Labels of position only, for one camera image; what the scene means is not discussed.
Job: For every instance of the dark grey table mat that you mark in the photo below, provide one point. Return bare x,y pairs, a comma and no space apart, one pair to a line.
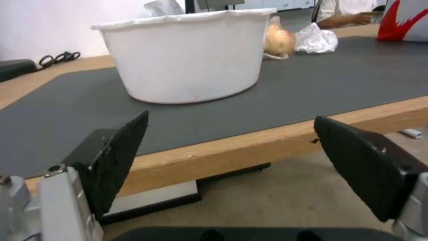
214,100

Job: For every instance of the person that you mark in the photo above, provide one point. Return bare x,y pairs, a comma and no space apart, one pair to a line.
337,12

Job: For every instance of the clear bag with beige trash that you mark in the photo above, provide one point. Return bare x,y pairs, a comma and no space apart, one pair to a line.
279,42

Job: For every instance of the small silver floor object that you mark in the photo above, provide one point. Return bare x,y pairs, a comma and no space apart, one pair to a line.
412,133

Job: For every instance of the white round takeout bag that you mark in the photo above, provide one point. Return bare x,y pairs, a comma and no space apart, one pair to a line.
185,57

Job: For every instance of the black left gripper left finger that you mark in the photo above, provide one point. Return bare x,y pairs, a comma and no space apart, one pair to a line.
110,163

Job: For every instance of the black flat case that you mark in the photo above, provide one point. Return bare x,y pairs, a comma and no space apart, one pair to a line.
15,69

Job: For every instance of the crumpled white plastic trash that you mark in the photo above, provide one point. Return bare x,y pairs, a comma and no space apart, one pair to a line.
316,39

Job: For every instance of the red and white bag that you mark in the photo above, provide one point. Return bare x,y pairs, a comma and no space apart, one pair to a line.
403,20

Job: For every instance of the black and grey table base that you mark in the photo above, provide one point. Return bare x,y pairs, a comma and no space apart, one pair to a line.
160,195

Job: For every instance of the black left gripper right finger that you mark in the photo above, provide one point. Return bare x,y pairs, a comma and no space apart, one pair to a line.
361,170

